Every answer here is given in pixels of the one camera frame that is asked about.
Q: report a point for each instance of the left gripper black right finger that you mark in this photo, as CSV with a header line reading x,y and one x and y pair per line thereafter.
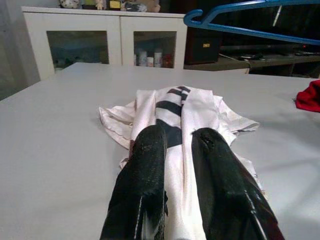
x,y
220,190

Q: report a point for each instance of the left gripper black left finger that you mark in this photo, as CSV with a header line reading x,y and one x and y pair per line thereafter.
x,y
142,180

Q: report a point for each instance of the white t-shirt black print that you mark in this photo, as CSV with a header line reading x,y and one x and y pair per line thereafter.
x,y
175,175

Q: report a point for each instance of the blue plastic hanger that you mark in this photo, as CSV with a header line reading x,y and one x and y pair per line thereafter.
x,y
250,32

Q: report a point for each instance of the small white jar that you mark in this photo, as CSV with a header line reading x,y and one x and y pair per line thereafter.
x,y
150,62

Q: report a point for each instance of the white plastic bottle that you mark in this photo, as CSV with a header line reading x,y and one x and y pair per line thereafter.
x,y
142,58
158,58

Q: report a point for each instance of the red packet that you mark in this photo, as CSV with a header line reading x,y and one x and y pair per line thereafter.
x,y
167,61

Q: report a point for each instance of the red garment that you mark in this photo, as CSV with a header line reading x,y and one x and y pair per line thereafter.
x,y
310,97

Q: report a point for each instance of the black speaker box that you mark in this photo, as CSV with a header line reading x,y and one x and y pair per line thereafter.
x,y
205,50

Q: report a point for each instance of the dark TV stand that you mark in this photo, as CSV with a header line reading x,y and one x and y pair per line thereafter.
x,y
275,57

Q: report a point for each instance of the white glass-door cabinet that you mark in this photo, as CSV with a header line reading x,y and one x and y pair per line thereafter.
x,y
115,37

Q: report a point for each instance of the dark haired figurine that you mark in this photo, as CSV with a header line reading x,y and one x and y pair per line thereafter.
x,y
135,7

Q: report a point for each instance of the small yellow ornament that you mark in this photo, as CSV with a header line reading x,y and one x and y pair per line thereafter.
x,y
114,4

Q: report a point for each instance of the small peach doll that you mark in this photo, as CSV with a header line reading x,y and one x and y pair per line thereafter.
x,y
100,4

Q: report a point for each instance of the yellow figurine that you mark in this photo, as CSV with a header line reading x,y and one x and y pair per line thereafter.
x,y
88,3

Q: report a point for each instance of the small white figurine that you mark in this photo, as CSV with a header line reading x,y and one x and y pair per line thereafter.
x,y
69,3

